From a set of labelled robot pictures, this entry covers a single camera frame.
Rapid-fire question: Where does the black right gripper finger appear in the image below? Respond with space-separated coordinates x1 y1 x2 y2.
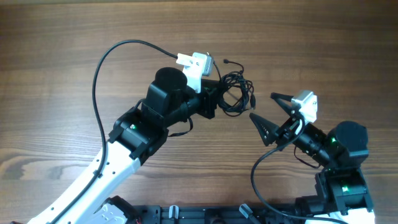
270 92 300 117
249 113 279 146

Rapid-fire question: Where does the black cable bundle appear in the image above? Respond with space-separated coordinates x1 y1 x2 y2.
213 58 257 118

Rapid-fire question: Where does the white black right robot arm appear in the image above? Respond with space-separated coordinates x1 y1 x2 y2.
249 90 376 223

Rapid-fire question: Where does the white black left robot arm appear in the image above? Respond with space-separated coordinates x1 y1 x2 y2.
30 67 225 223

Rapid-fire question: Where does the black right camera cable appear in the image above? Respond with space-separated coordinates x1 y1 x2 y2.
250 114 349 224

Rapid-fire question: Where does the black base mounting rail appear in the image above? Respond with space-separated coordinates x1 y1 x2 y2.
130 205 300 224

